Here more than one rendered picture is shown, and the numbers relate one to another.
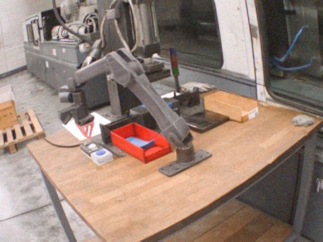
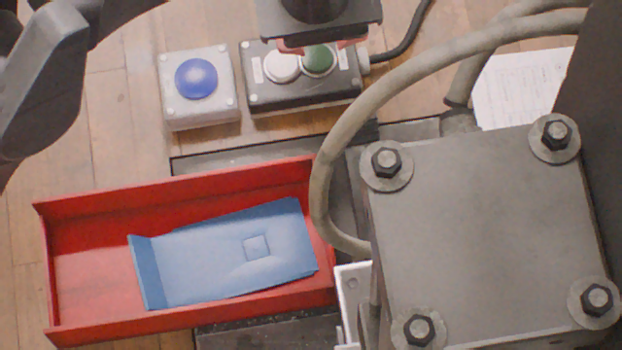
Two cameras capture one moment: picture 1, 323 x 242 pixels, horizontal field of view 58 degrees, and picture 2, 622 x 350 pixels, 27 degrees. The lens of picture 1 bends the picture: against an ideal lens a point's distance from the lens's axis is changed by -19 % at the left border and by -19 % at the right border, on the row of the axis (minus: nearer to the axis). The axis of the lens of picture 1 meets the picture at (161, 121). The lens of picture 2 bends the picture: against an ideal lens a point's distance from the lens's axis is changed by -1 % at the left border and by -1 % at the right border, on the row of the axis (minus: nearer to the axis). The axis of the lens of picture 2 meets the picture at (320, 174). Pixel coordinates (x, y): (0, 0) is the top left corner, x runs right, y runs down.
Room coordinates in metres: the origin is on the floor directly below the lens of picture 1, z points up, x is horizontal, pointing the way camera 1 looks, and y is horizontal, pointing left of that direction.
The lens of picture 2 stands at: (1.53, -0.15, 2.00)
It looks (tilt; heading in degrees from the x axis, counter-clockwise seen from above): 70 degrees down; 117
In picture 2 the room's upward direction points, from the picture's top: 3 degrees counter-clockwise
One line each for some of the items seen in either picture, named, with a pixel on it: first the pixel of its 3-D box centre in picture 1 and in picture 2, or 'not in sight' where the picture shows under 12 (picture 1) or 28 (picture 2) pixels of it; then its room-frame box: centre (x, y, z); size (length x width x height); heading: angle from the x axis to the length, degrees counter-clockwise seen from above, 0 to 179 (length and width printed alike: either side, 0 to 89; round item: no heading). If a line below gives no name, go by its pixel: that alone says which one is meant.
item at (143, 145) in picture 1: (135, 141); (223, 253); (1.30, 0.11, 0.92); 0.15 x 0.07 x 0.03; 40
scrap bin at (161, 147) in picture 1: (139, 141); (186, 252); (1.27, 0.10, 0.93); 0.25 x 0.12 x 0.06; 33
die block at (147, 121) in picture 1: (156, 115); not in sight; (1.52, 0.02, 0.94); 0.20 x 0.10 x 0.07; 123
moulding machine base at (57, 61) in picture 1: (60, 57); not in sight; (7.02, 1.95, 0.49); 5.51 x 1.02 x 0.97; 30
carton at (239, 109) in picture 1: (231, 106); not in sight; (1.51, -0.33, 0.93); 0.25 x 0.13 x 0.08; 33
